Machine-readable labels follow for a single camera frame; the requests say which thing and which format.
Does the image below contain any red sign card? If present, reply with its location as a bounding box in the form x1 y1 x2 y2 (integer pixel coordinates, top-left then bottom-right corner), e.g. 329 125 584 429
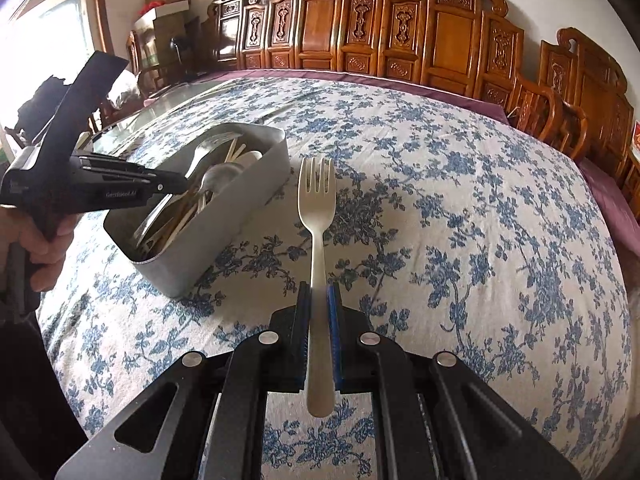
631 120 640 161

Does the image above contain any wooden armchair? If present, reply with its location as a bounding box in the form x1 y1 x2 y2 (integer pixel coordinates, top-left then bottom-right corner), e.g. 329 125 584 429
506 74 589 162

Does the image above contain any steel spoon with cutout handle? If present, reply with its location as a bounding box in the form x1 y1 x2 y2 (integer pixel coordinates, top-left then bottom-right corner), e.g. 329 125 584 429
131 161 246 252

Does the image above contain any silver metal fork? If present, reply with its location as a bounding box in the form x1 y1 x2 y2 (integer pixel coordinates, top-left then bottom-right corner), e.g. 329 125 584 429
297 157 336 418

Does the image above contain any grey metal utensil tray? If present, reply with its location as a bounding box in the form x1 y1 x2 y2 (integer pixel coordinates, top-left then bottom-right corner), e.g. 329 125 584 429
103 122 290 298

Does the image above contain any cardboard boxes stack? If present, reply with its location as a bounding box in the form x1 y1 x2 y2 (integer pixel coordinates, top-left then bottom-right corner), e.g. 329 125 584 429
131 0 191 68

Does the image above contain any carved wooden chair row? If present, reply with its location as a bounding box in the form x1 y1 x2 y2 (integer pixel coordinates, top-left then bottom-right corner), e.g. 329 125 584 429
203 0 639 185

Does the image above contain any blue floral tablecloth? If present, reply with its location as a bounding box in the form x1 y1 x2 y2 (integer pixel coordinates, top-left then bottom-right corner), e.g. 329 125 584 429
38 77 632 479

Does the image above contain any pale wooden chopstick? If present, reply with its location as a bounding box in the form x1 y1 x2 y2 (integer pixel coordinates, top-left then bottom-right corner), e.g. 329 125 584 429
144 138 249 256

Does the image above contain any person's left hand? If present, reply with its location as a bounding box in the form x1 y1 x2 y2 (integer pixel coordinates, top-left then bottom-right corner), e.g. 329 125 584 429
1 206 80 292

